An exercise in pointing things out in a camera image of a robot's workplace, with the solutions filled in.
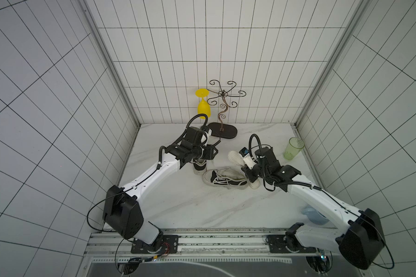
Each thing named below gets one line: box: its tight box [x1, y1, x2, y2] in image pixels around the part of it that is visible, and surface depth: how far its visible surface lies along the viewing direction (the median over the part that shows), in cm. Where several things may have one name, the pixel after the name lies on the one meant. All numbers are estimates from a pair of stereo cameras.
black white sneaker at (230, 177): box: [202, 166, 250, 190], surface depth 90 cm
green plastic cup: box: [283, 136, 306, 160], surface depth 102 cm
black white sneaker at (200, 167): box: [192, 158, 207, 175], surface depth 94 cm
